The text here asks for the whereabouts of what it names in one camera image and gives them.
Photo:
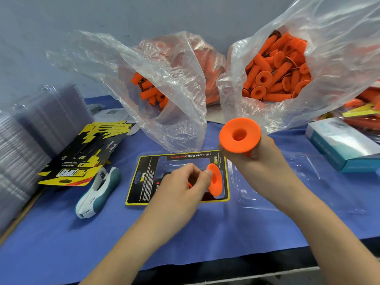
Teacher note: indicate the person's right hand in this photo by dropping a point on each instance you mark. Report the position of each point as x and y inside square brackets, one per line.
[267, 175]

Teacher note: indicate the large clear plastic bag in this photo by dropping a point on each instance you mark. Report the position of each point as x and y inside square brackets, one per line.
[344, 32]

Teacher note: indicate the stack of clear blister shells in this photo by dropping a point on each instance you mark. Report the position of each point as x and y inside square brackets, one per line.
[29, 139]

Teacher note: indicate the white printed paper sheet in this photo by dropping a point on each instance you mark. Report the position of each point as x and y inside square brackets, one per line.
[113, 114]

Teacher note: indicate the teal white cardboard box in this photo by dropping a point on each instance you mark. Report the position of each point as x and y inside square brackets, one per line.
[344, 145]

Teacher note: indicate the yellow black backing card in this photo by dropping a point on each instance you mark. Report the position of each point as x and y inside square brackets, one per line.
[139, 181]

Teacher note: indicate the person's left hand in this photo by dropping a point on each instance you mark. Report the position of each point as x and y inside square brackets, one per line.
[175, 201]

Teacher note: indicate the person's right forearm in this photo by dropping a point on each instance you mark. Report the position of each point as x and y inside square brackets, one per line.
[338, 240]

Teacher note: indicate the stack of yellow black cards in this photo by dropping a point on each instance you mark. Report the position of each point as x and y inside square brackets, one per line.
[83, 154]

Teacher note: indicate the teal hand stapler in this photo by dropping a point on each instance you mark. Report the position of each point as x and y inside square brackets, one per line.
[98, 193]

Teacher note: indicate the person's left forearm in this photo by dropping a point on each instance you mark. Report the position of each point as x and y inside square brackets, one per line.
[127, 258]

